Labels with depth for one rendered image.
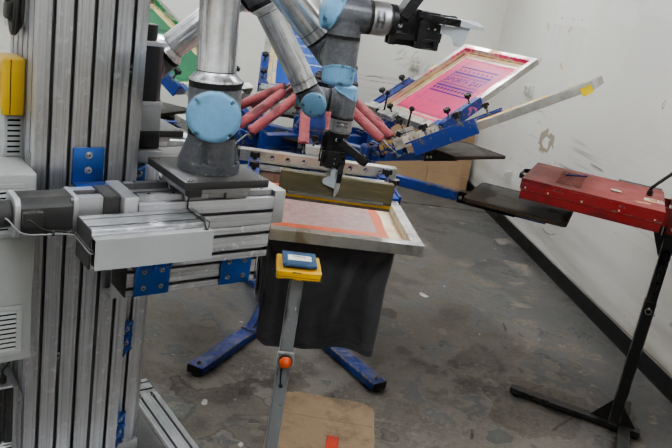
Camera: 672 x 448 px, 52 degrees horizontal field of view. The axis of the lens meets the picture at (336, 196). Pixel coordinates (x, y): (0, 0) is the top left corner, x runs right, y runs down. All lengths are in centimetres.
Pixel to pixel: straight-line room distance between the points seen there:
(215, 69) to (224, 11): 12
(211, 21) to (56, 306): 82
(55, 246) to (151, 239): 35
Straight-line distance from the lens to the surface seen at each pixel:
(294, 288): 202
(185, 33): 219
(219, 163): 165
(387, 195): 229
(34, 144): 169
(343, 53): 152
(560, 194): 301
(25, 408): 198
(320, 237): 217
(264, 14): 203
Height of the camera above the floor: 170
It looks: 16 degrees down
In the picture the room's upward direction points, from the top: 9 degrees clockwise
